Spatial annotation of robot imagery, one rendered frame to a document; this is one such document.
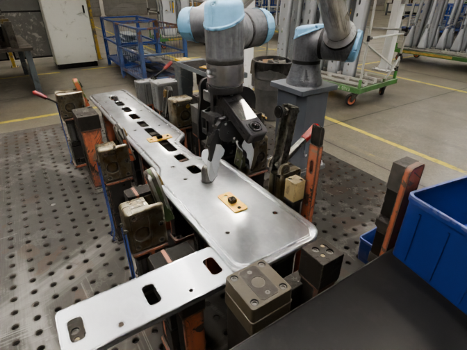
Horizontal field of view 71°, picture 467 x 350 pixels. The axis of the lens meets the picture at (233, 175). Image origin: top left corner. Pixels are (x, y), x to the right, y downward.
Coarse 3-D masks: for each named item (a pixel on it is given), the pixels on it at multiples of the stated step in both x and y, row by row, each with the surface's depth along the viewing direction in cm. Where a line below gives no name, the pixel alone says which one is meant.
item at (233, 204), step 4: (228, 192) 82; (220, 196) 81; (228, 196) 81; (232, 196) 80; (224, 200) 80; (228, 200) 79; (232, 200) 78; (236, 200) 79; (228, 204) 78; (232, 204) 78; (236, 204) 78; (240, 204) 78; (244, 204) 78; (232, 208) 76; (236, 208) 76; (240, 208) 76; (244, 208) 76; (236, 212) 76
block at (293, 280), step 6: (288, 276) 59; (294, 276) 59; (300, 276) 59; (288, 282) 58; (294, 282) 58; (300, 282) 58; (294, 288) 57; (300, 288) 58; (294, 294) 57; (300, 294) 59; (294, 300) 58; (294, 306) 59
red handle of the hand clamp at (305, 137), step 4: (316, 124) 84; (308, 132) 83; (304, 136) 83; (308, 136) 83; (300, 140) 83; (304, 140) 83; (308, 140) 83; (296, 144) 83; (300, 144) 83; (292, 148) 83; (296, 148) 83; (292, 152) 82; (288, 156) 82; (292, 156) 83; (276, 164) 82
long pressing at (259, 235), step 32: (96, 96) 158; (128, 96) 158; (128, 128) 121; (160, 128) 121; (160, 160) 98; (192, 160) 98; (224, 160) 98; (192, 192) 83; (224, 192) 83; (256, 192) 83; (192, 224) 73; (224, 224) 72; (256, 224) 72; (288, 224) 72; (224, 256) 64; (256, 256) 63
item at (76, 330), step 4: (80, 320) 52; (72, 324) 52; (76, 324) 52; (80, 324) 52; (68, 328) 51; (72, 328) 51; (76, 328) 51; (80, 328) 51; (84, 328) 51; (72, 332) 51; (76, 332) 51; (80, 332) 51; (84, 332) 51; (72, 336) 50; (76, 336) 50; (80, 336) 50; (84, 336) 50; (72, 340) 49; (76, 340) 49
